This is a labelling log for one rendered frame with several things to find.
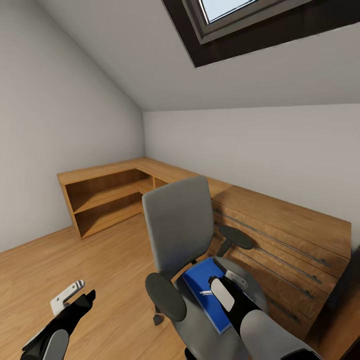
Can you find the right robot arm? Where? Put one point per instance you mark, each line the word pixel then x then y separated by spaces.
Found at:
pixel 264 338

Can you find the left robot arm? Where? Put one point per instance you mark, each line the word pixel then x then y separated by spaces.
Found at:
pixel 52 341

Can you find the swivel chair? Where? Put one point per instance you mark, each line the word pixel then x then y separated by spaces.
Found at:
pixel 180 225

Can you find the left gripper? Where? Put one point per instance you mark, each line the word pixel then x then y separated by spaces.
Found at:
pixel 79 307

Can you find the folder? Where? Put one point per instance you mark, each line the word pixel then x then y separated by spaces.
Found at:
pixel 197 279

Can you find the bookcase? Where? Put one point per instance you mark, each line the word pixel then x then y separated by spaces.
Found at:
pixel 97 197
pixel 176 174
pixel 142 179

